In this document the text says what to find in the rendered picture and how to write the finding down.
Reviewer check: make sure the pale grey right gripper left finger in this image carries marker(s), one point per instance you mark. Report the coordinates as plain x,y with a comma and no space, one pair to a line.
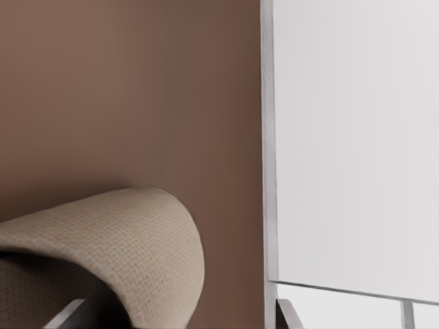
67,312

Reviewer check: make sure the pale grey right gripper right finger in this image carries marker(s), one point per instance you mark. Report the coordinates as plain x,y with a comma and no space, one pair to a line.
288,315

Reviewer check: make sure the beige woven fabric shoe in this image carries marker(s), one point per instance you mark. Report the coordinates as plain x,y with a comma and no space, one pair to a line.
137,240

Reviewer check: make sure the white shoe rack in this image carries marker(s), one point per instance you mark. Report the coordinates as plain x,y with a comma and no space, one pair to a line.
353,137

